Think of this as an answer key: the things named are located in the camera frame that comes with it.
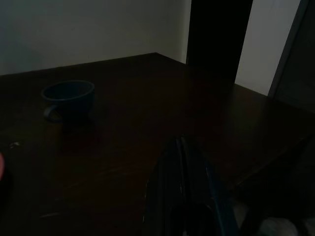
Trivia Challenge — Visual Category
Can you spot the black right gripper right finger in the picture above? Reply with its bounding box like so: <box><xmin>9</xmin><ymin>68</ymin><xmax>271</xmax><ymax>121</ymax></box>
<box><xmin>181</xmin><ymin>135</ymin><xmax>239</xmax><ymax>236</ymax></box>

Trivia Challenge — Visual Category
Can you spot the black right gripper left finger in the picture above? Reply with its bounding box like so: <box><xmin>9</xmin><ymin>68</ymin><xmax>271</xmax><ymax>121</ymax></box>
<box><xmin>142</xmin><ymin>136</ymin><xmax>184</xmax><ymax>236</ymax></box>

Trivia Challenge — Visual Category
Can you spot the white plastic bag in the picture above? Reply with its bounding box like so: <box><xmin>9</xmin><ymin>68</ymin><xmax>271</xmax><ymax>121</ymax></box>
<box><xmin>233</xmin><ymin>201</ymin><xmax>315</xmax><ymax>236</ymax></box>

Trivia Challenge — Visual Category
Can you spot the dark brown wooden table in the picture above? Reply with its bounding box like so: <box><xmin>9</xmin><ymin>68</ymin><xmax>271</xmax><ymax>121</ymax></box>
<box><xmin>0</xmin><ymin>52</ymin><xmax>315</xmax><ymax>236</ymax></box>

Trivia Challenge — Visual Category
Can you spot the dark blue cup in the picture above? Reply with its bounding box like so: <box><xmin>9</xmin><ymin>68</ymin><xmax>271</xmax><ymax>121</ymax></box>
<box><xmin>41</xmin><ymin>80</ymin><xmax>95</xmax><ymax>123</ymax></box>

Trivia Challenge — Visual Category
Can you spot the black door panel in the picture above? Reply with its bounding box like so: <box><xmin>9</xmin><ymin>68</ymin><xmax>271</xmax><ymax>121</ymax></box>
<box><xmin>186</xmin><ymin>0</ymin><xmax>254</xmax><ymax>86</ymax></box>

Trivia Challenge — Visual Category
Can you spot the grey sliding door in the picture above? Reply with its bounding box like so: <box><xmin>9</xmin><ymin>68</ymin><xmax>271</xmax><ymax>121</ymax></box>
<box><xmin>267</xmin><ymin>0</ymin><xmax>315</xmax><ymax>106</ymax></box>

